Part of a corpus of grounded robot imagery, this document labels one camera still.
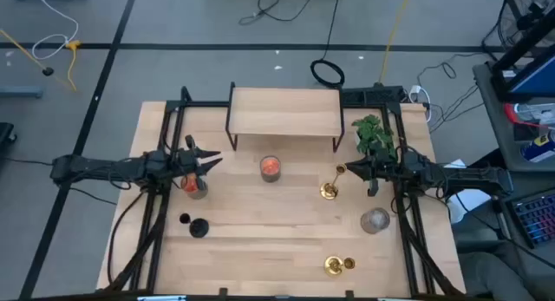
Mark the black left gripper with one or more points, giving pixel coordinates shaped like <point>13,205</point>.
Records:
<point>187,161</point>

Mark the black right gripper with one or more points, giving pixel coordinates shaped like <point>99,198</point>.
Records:
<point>383,168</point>

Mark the glass candle jar orange wax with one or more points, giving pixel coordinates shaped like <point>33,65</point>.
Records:
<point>270,167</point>
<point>196,191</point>

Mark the gold candlestick holder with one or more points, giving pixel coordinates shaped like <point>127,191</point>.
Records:
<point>333,266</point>
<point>328,191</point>

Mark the black candlestick holder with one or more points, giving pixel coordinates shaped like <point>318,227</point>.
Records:
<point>199,227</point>

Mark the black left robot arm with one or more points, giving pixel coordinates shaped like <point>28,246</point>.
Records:
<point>99,167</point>

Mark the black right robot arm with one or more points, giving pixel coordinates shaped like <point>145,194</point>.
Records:
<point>459,178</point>

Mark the green plant in white pot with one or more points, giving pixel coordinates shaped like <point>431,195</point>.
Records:
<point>373,134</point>

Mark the wooden shelf riser black legs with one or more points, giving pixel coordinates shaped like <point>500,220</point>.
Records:
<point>284,112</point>

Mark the white power adapter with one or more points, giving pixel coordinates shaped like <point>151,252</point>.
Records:
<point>416,91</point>

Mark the black table clamp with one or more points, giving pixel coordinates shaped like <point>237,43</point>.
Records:
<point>223,292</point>
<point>349,293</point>

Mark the grey side table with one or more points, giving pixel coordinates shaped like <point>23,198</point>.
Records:
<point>490,119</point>

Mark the person's leg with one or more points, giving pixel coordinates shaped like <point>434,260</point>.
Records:
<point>490,270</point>

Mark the grey desk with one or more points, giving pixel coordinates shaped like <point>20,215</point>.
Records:
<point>533,181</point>

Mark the blue yellow spray can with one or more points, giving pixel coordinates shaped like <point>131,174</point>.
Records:
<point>537,148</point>

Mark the backlit black keyboard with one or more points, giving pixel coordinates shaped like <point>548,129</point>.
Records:
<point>537,218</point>

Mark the small black floor plug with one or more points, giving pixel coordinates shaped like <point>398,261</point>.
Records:
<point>48,71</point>

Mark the black monitor blue screen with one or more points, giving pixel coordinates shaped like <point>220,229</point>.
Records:
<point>535,77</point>

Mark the grey table foot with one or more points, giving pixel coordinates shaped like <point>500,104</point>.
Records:
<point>19,92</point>

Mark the black chair base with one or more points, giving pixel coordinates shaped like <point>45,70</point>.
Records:
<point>5,134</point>

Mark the black floor fan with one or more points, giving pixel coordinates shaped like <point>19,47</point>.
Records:
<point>520,19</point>

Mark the black metal table frame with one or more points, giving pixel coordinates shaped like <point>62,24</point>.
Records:
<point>199,104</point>

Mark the silver camera bracket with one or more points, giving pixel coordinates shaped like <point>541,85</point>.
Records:
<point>161,298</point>

